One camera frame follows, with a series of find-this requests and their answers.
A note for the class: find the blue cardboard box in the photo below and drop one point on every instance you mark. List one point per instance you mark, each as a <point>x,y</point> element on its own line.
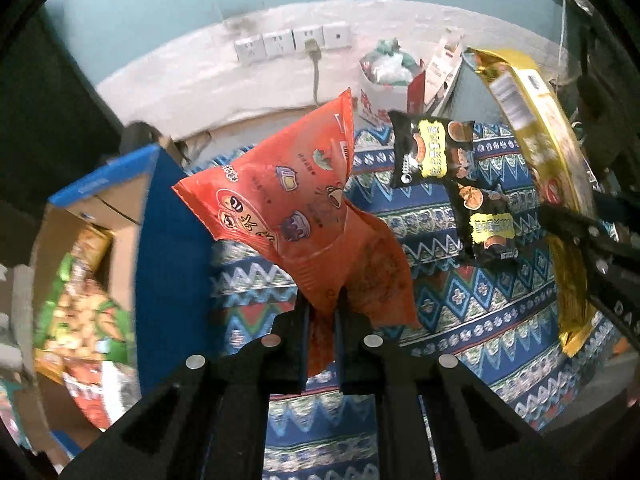
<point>170,270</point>

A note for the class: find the white wall socket strip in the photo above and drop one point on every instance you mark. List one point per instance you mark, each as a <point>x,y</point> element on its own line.
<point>292,42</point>

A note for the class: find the yellow striped snack packet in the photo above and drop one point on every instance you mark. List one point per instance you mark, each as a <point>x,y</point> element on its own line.
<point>90,247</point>

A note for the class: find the black snack packet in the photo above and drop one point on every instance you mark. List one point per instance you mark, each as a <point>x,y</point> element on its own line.
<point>487,225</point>
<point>430,152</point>

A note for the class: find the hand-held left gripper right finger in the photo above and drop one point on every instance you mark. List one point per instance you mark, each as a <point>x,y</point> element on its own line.
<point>342,350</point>

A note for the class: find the green snack packet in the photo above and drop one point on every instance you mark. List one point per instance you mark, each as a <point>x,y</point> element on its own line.
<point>80,315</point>

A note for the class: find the red-orange cartoon snack packet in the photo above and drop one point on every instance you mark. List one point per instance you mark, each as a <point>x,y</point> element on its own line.
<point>300,200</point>

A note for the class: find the grey trash bin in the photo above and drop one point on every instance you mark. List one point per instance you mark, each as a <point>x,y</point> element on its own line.
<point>472,95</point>

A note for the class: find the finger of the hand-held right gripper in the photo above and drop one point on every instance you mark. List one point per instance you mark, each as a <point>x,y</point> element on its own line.
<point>580,227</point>
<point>615,295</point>

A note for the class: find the blue patterned blanket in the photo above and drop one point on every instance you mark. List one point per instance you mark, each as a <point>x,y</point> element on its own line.
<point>490,310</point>

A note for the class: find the red and white carton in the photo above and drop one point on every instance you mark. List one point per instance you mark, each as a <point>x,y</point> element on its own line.
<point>435,75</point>

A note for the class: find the white plastic bag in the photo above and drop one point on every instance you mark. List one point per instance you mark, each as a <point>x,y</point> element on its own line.
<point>390,62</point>

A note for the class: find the gold snack packet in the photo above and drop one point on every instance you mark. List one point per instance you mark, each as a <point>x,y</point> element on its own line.
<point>545,150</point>

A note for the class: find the red and white snack packet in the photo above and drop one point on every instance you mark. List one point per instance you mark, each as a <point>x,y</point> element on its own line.
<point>100,392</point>

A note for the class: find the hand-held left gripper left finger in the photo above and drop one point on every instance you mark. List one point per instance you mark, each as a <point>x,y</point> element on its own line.
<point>301,350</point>

